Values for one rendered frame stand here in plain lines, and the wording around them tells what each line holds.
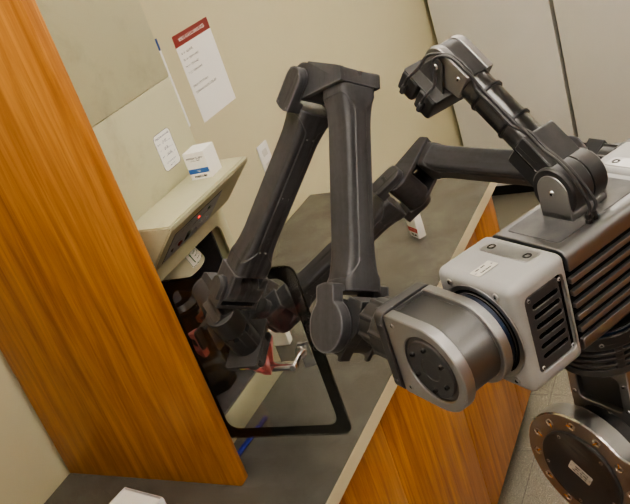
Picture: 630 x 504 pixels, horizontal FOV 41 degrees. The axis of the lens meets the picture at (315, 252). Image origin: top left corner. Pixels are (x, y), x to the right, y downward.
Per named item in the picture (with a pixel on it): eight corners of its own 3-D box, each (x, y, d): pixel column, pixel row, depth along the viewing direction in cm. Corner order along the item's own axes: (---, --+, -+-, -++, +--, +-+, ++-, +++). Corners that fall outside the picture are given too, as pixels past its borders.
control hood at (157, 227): (141, 277, 165) (121, 233, 161) (219, 201, 190) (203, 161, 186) (187, 273, 159) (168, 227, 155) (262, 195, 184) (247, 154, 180)
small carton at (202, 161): (192, 180, 176) (181, 154, 173) (202, 170, 180) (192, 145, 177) (212, 177, 174) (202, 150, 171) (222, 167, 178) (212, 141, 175)
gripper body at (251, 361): (229, 372, 155) (210, 352, 150) (241, 325, 161) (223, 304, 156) (260, 371, 152) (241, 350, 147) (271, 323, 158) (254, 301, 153)
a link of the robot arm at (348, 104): (335, 37, 119) (389, 51, 125) (282, 67, 130) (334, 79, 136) (343, 353, 113) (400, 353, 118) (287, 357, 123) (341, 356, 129)
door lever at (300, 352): (266, 360, 167) (262, 349, 166) (309, 356, 163) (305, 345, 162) (256, 376, 162) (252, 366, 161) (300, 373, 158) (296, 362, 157)
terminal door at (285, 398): (225, 436, 183) (155, 281, 166) (354, 432, 170) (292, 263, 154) (223, 438, 182) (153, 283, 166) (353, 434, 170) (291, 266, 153)
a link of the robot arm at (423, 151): (405, 128, 170) (434, 155, 176) (375, 185, 167) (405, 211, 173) (592, 135, 134) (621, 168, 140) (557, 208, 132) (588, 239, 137)
